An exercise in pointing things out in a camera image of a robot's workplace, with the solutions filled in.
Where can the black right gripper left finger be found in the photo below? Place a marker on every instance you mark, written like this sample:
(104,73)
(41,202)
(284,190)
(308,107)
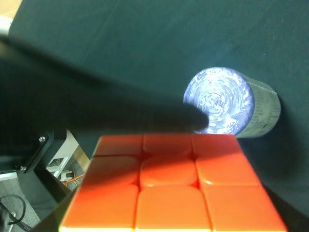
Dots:
(39,93)

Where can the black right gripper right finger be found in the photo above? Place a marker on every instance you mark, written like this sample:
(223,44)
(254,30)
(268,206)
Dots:
(52,222)

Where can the multicolour puzzle cube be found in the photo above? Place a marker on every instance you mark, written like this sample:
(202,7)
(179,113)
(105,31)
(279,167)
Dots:
(170,183)

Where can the black tablecloth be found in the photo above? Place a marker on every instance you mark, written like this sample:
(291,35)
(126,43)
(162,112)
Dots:
(157,46)

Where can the purple-topped paper-wrapped roll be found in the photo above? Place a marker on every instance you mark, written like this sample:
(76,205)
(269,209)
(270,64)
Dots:
(234,103)

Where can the black table frame bracket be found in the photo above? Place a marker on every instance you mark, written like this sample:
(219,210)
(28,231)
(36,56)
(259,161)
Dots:
(38,166)

